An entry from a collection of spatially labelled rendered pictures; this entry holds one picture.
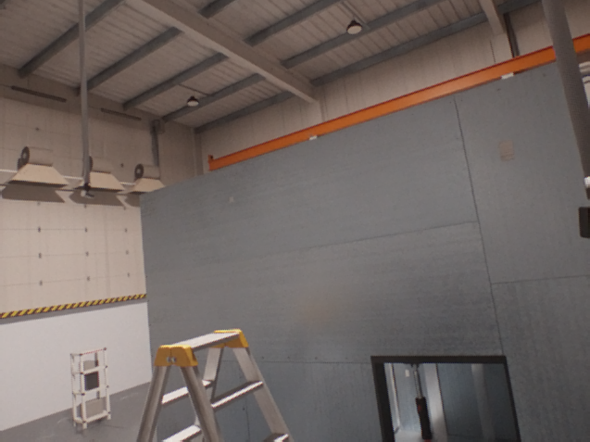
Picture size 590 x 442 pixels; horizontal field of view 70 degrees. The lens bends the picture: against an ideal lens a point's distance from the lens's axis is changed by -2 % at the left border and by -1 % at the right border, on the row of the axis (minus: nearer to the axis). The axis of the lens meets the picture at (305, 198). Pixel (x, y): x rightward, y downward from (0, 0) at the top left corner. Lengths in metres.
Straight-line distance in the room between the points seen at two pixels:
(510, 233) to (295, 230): 1.02
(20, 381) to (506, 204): 10.97
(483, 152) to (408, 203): 0.38
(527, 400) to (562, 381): 0.15
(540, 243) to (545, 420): 0.65
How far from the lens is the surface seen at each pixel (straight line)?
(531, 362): 1.90
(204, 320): 2.71
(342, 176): 2.09
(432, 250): 1.91
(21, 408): 11.82
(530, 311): 1.86
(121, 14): 10.16
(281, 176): 2.29
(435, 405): 5.88
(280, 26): 10.17
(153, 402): 1.96
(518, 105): 1.90
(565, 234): 1.82
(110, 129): 13.32
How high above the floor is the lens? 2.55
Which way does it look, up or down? 9 degrees up
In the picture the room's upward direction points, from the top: 7 degrees counter-clockwise
